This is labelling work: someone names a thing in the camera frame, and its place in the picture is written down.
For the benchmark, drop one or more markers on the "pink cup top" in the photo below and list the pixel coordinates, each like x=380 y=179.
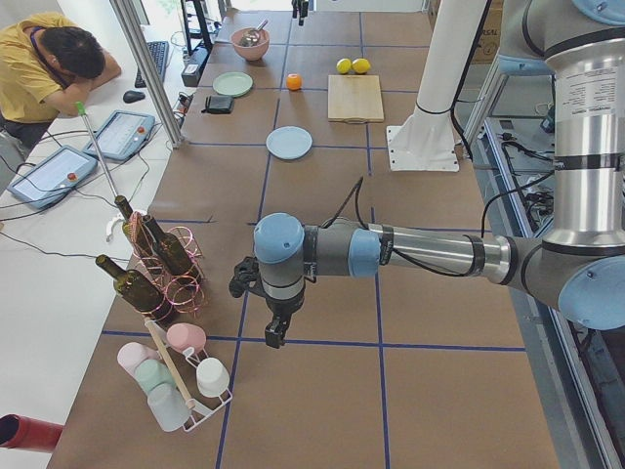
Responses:
x=183 y=335

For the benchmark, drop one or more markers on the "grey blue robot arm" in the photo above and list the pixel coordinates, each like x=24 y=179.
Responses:
x=577 y=267

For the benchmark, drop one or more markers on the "light green plate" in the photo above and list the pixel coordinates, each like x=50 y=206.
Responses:
x=233 y=84

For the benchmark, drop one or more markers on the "wooden stick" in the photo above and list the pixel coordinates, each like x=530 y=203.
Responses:
x=152 y=328

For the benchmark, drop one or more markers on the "cardboard box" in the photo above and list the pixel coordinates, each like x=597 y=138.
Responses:
x=489 y=38

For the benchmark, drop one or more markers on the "yellow lemon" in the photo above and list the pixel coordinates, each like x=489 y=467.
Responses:
x=344 y=66
x=361 y=66

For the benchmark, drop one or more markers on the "mint green cup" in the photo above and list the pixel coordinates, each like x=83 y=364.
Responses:
x=151 y=373

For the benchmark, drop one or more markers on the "metal scoop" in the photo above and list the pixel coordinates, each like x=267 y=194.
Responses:
x=251 y=36

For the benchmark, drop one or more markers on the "pale pink cup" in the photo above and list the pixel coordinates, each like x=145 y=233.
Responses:
x=132 y=354

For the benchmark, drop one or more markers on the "aluminium frame post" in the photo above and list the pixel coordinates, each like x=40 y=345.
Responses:
x=128 y=20

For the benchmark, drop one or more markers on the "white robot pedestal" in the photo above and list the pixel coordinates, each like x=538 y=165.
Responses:
x=425 y=141

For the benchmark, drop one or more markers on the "teach pendant tablet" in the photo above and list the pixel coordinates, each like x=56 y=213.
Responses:
x=123 y=134
x=53 y=178

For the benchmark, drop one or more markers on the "middle dark wine bottle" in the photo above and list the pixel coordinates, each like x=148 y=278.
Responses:
x=170 y=250

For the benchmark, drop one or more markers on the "orange fruit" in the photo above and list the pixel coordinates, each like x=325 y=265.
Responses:
x=294 y=82

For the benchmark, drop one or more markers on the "front dark wine bottle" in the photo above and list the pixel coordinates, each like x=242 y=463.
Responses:
x=136 y=290

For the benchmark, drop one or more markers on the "near teach pendant tablet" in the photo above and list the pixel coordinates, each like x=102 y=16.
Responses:
x=53 y=178

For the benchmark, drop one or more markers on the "metal rod green tip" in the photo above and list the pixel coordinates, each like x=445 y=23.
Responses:
x=83 y=114

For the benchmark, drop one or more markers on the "pink bowl with ice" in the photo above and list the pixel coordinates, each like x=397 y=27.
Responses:
x=250 y=51

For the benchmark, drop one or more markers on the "copper wire bottle rack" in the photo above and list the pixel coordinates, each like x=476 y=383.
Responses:
x=184 y=293

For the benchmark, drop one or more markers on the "white cup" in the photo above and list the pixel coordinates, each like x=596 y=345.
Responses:
x=212 y=378

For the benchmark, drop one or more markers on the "right yellow lemon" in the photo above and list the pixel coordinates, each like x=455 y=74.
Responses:
x=361 y=66

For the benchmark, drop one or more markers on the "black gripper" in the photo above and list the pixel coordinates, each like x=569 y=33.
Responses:
x=283 y=307

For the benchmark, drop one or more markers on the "rear dark wine bottle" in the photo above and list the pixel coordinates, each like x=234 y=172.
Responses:
x=133 y=228

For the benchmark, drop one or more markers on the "wooden cutting board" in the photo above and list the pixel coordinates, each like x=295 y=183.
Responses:
x=355 y=98

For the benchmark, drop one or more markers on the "light blue plate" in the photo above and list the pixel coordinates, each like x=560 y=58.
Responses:
x=289 y=142

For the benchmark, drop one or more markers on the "left yellow lemon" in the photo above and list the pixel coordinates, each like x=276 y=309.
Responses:
x=344 y=66

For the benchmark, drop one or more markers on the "far teach pendant tablet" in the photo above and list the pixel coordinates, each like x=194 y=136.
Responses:
x=123 y=134

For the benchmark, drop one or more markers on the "white wire cup rack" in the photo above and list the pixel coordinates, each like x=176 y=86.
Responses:
x=201 y=412

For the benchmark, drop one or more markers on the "black computer mouse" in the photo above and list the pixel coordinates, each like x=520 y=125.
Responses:
x=133 y=96

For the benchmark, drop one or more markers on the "dark wine bottle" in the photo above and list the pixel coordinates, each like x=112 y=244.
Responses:
x=170 y=250
x=136 y=290
x=133 y=228

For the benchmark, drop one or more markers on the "pale blue cup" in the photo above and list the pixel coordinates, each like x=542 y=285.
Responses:
x=168 y=407

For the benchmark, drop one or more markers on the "person in yellow shirt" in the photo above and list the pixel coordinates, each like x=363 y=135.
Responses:
x=48 y=65

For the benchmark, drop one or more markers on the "red cylinder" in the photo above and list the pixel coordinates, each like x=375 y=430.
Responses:
x=26 y=433

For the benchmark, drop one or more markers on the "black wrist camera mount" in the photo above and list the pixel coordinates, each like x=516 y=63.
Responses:
x=246 y=278

